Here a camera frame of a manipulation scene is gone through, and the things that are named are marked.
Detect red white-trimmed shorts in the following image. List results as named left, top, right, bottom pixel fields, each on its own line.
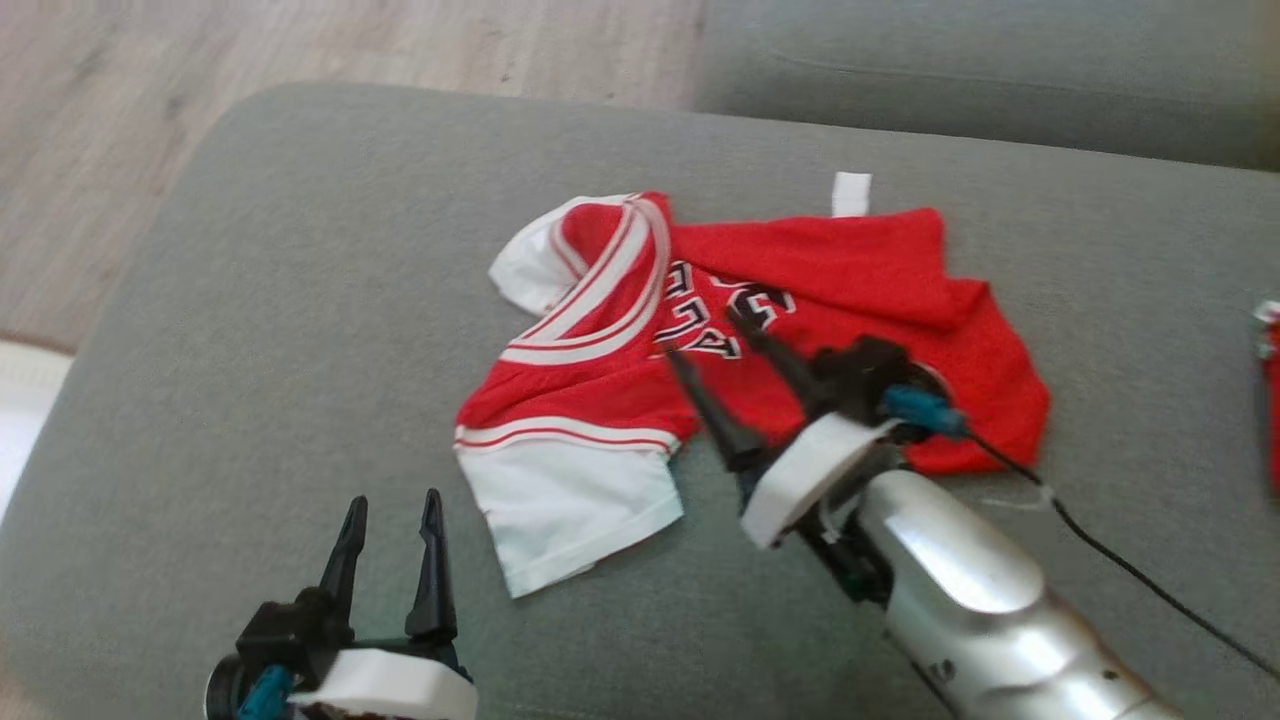
left=1253, top=298, right=1280, bottom=498

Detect red basketball jersey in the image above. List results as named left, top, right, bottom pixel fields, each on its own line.
left=455, top=172, right=1051, bottom=599

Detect grey sofa cushion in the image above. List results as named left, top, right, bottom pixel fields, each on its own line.
left=695, top=0, right=1280, bottom=171

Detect thin black cable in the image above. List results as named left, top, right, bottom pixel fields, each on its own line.
left=965, top=430, right=1280, bottom=681

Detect large grey sofa seat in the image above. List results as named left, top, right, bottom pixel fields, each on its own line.
left=0, top=80, right=1280, bottom=720

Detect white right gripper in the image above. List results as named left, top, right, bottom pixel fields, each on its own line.
left=665, top=305, right=906, bottom=604

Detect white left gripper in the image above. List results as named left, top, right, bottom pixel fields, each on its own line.
left=290, top=488, right=479, bottom=720

